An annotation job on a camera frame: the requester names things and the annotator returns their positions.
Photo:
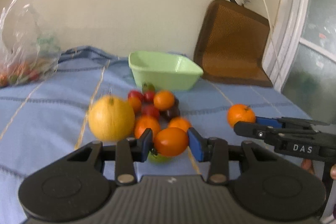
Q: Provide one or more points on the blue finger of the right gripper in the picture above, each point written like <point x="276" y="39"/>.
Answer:
<point x="273" y="122"/>

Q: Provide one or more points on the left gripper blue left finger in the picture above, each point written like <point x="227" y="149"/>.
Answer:
<point x="129" y="151"/>

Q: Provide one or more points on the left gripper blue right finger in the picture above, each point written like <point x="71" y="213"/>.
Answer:
<point x="213" y="150"/>

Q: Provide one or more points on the green lime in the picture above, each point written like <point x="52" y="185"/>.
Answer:
<point x="157" y="158"/>

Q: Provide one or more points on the large orange with stem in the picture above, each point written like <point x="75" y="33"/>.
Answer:
<point x="240" y="113"/>

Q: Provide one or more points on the large yellow grapefruit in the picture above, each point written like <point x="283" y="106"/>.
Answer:
<point x="111" y="118"/>

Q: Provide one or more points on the small orange tomato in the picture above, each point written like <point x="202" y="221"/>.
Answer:
<point x="171" y="142"/>

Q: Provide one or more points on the orange mandarin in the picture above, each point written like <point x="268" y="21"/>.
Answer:
<point x="144" y="122"/>
<point x="181" y="123"/>

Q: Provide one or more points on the dark purple plum front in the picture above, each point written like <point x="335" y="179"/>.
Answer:
<point x="170" y="114"/>

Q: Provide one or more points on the red tomato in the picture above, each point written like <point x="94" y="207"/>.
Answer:
<point x="150" y="110"/>
<point x="148" y="96"/>

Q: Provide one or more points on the person's right hand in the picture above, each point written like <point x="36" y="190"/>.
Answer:
<point x="308" y="165"/>

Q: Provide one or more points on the green tomato with stem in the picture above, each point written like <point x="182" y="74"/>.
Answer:
<point x="148" y="87"/>

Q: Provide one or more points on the light green plastic basin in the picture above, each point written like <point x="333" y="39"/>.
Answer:
<point x="164" y="70"/>

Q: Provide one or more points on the brown woven seat cushion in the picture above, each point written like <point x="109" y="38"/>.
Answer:
<point x="231" y="45"/>

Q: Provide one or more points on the clear plastic bag of fruit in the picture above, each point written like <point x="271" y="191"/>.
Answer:
<point x="30" y="49"/>

